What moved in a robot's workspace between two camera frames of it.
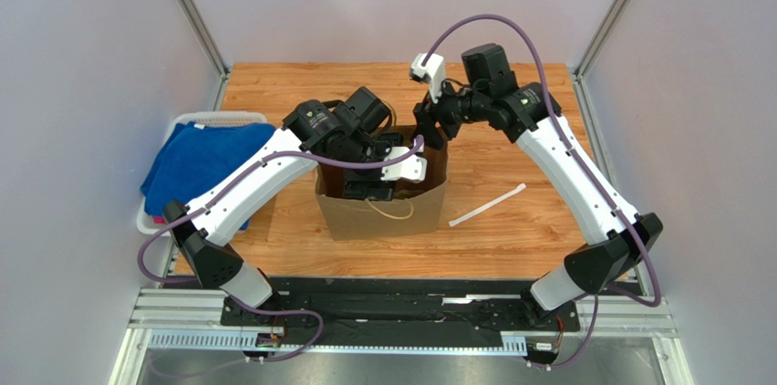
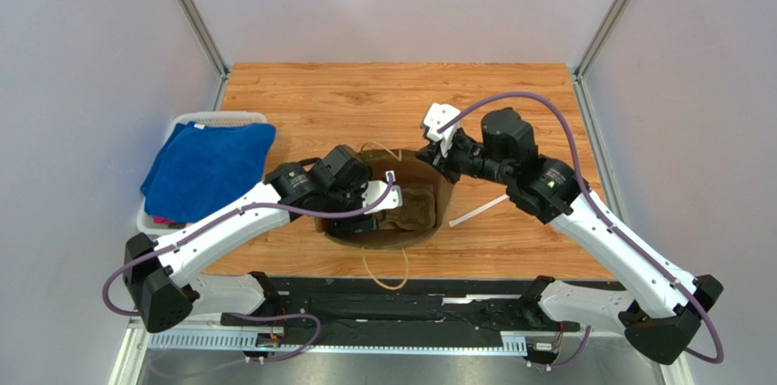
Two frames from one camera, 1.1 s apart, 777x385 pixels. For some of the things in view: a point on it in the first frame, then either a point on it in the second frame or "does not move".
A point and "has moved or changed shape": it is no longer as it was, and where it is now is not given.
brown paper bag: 414,209 has moved or changed shape
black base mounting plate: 398,311 does not move
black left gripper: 357,188 → 345,227
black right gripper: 435,111 → 444,157
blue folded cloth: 191,154 does not move
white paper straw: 519,187 does not move
